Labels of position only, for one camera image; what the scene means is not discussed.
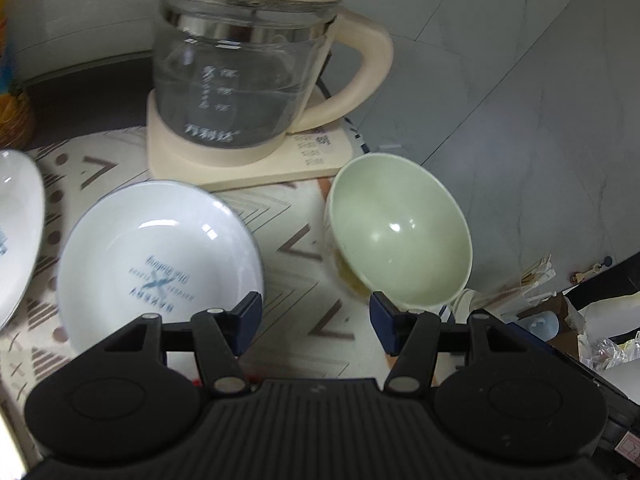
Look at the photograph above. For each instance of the light blue plastic item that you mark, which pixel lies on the light blue plastic item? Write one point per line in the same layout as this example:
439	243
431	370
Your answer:
542	325

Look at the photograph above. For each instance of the white plate with blue print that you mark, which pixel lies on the white plate with blue print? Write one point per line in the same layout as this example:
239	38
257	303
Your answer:
20	220
150	230

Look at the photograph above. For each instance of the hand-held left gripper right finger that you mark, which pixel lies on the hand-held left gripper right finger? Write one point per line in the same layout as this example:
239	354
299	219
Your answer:
380	317

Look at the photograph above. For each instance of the bundle of wrapped chopsticks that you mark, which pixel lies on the bundle of wrapped chopsticks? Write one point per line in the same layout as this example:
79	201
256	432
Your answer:
532	277

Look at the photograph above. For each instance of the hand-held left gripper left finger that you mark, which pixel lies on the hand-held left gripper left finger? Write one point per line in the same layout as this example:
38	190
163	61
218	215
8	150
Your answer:
251	312

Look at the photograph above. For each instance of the patterned table cloth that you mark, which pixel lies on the patterned table cloth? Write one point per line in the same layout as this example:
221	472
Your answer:
295	260

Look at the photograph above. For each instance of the brown cardboard box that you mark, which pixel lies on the brown cardboard box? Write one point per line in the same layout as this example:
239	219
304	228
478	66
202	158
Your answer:
567	317

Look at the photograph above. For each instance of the cream kettle base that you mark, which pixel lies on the cream kettle base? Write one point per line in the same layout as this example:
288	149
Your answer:
300	162

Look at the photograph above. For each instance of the light green bowl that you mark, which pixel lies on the light green bowl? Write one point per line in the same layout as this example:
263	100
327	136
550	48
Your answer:
395	225

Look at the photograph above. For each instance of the clear plastic bag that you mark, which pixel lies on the clear plastic bag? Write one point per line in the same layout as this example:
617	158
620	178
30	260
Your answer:
607	352

